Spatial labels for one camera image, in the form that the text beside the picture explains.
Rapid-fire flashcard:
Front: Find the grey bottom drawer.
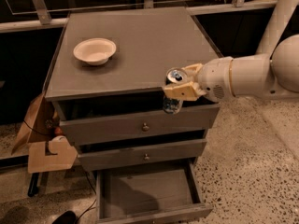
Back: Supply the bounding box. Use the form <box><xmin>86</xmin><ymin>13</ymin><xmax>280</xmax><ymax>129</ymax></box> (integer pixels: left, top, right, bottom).
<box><xmin>96</xmin><ymin>159</ymin><xmax>212</xmax><ymax>224</ymax></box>

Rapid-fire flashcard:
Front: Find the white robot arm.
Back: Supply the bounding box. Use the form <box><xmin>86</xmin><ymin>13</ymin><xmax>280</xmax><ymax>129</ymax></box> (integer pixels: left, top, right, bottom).
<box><xmin>164</xmin><ymin>35</ymin><xmax>299</xmax><ymax>102</ymax></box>

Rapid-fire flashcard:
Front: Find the grey drawer cabinet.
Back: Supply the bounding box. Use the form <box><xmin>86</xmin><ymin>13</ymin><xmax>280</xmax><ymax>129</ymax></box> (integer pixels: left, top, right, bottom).
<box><xmin>43</xmin><ymin>7</ymin><xmax>235</xmax><ymax>173</ymax></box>

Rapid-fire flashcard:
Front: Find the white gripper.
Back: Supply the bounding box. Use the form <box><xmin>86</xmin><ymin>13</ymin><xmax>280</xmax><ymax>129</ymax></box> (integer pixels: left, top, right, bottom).
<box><xmin>163</xmin><ymin>57</ymin><xmax>233</xmax><ymax>103</ymax></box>

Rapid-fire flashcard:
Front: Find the redbull can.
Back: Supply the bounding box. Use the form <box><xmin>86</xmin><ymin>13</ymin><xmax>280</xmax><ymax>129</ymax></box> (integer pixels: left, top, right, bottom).
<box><xmin>163</xmin><ymin>68</ymin><xmax>187</xmax><ymax>114</ymax></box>

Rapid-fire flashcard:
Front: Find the black cable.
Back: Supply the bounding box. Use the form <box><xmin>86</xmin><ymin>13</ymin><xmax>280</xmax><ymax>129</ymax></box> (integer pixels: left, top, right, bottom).
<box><xmin>73</xmin><ymin>171</ymin><xmax>98</xmax><ymax>224</ymax></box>

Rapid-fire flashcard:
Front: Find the white diagonal pole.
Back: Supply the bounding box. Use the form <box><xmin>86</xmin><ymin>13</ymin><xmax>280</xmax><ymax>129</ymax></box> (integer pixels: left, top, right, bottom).
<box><xmin>256</xmin><ymin>0</ymin><xmax>299</xmax><ymax>54</ymax></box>

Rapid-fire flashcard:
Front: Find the grey top drawer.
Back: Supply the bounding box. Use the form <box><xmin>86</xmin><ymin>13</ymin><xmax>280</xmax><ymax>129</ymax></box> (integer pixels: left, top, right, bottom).
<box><xmin>60</xmin><ymin>105</ymin><xmax>220</xmax><ymax>146</ymax></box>

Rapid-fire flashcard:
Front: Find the grey middle drawer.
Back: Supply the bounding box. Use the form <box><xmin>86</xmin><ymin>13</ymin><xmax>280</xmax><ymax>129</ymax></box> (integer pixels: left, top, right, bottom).
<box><xmin>78</xmin><ymin>139</ymin><xmax>206</xmax><ymax>171</ymax></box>

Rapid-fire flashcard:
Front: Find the black floor object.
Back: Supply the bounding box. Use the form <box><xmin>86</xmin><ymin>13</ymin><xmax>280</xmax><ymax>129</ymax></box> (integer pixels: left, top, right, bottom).
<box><xmin>52</xmin><ymin>211</ymin><xmax>77</xmax><ymax>224</ymax></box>

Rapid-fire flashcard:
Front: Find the grey drawer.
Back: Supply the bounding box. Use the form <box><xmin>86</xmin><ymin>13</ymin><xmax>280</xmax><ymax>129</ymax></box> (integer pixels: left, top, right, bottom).
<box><xmin>78</xmin><ymin>139</ymin><xmax>206</xmax><ymax>171</ymax></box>
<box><xmin>60</xmin><ymin>105</ymin><xmax>220</xmax><ymax>146</ymax></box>
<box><xmin>96</xmin><ymin>159</ymin><xmax>212</xmax><ymax>224</ymax></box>

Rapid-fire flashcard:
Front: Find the metal railing bar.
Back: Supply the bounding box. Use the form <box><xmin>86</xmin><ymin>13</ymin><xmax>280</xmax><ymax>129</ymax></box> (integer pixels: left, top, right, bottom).
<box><xmin>0</xmin><ymin>0</ymin><xmax>278</xmax><ymax>34</ymax></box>

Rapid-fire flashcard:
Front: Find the wooden bracket piece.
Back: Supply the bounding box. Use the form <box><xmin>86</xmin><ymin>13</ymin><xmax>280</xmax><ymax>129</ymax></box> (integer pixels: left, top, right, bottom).
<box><xmin>28</xmin><ymin>135</ymin><xmax>78</xmax><ymax>174</ymax></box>

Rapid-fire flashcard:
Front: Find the white paper bowl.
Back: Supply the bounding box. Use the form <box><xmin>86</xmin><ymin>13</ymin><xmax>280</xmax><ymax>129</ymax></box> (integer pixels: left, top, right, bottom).
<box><xmin>73</xmin><ymin>38</ymin><xmax>117</xmax><ymax>66</ymax></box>

